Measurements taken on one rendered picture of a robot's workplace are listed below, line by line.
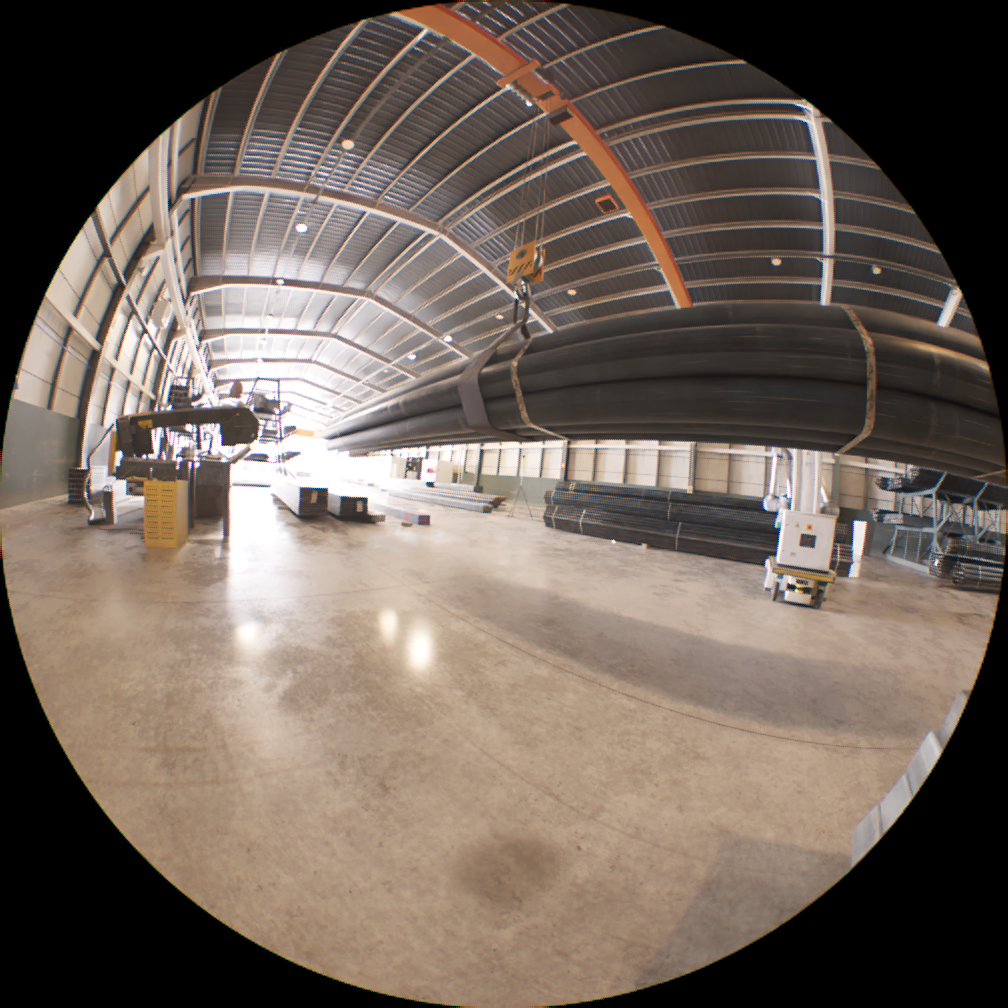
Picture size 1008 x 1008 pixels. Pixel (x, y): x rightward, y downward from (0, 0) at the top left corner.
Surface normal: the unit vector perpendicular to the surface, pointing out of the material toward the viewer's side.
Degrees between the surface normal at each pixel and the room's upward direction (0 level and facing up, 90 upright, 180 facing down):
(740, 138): 171
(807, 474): 90
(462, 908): 0
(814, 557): 90
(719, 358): 139
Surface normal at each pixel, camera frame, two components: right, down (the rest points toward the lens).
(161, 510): 0.69, 0.11
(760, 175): -0.21, 0.98
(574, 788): 0.10, -0.99
